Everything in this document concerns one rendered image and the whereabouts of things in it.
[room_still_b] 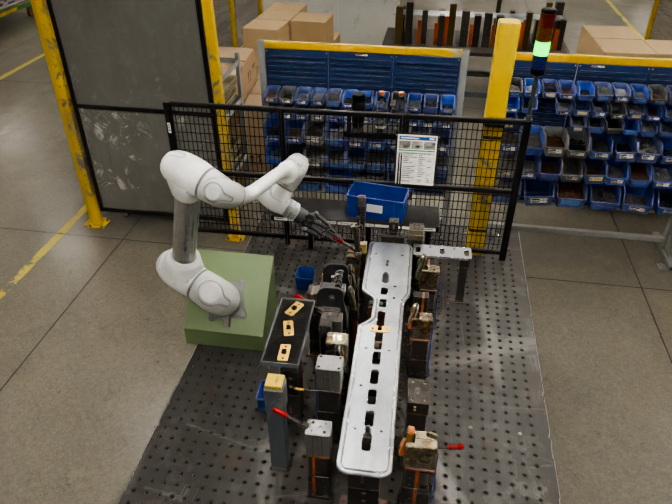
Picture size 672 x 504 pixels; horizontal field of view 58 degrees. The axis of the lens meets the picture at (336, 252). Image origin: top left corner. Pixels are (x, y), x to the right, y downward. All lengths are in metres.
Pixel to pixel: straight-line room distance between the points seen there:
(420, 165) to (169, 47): 2.04
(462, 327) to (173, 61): 2.69
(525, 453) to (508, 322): 0.80
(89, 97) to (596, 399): 3.99
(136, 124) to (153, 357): 1.78
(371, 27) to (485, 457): 7.29
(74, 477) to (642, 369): 3.32
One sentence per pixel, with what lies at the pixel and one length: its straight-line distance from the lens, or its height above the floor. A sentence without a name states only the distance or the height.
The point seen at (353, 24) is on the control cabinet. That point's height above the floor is 0.49.
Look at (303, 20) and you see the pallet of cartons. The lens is 7.01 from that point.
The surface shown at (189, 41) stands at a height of 1.57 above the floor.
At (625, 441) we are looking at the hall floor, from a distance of 3.80.
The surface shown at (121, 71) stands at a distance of 4.73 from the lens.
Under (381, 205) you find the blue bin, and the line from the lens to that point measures 3.18.
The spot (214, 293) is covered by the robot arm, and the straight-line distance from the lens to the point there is 2.67.
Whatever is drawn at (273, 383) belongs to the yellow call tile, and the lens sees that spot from 2.16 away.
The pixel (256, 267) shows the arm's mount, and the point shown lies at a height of 1.02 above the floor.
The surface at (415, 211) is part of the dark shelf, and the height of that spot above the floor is 1.03.
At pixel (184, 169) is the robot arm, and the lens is 2.33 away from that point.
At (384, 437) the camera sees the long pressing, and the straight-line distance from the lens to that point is 2.21.
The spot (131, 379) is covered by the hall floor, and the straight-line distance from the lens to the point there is 3.96.
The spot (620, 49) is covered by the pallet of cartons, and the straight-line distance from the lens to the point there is 5.37.
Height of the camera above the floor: 2.73
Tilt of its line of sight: 35 degrees down
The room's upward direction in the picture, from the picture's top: straight up
